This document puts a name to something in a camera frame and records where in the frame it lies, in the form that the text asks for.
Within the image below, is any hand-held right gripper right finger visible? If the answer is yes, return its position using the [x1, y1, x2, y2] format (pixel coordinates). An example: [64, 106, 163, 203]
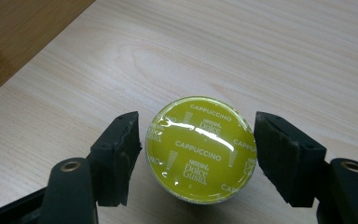
[253, 111, 327, 209]

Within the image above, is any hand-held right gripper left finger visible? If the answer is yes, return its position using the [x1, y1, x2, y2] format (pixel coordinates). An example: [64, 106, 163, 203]
[89, 110, 144, 208]

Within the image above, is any yellow-green coffee capsule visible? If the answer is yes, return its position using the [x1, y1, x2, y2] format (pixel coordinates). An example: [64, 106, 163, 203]
[145, 95, 258, 205]

